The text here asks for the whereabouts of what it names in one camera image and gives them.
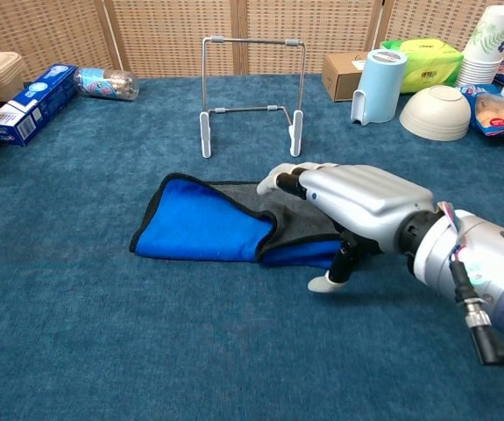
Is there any clear plastic snack bottle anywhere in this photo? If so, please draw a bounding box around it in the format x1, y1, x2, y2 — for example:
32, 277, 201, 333
74, 67, 140, 102

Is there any green tissue pack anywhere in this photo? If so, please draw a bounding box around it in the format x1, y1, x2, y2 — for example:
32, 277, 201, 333
380, 38, 465, 95

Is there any cream upturned bowl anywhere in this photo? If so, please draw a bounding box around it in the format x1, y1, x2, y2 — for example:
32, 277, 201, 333
399, 84, 472, 142

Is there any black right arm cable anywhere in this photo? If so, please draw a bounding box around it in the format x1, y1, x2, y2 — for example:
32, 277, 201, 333
448, 258, 504, 366

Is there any light blue cylindrical container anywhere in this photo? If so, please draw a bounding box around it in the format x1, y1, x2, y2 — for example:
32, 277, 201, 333
350, 48, 408, 127

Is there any blue toothpaste box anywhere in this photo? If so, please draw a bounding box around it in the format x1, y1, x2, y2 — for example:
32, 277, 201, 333
0, 63, 79, 148

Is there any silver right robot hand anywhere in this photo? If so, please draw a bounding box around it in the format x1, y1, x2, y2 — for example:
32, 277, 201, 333
256, 161, 437, 294

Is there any grey and blue cloth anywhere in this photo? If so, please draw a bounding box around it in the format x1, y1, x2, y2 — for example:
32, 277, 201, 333
129, 173, 344, 269

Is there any blue cookie snack bag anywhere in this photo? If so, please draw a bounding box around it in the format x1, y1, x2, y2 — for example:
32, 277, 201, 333
459, 83, 504, 138

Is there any teal carpet table cover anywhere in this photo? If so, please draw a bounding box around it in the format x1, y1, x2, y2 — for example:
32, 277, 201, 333
0, 74, 504, 421

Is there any wicker folding screen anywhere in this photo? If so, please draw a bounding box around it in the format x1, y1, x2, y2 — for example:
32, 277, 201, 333
0, 0, 504, 82

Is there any brown cardboard box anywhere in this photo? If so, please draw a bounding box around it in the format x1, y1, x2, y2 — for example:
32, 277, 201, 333
321, 51, 369, 103

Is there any stack of paper cups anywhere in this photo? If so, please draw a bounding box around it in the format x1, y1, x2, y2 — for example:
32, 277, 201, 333
455, 4, 504, 88

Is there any metal wire stand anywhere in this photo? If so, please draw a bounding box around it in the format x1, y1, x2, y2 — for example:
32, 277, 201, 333
198, 36, 306, 159

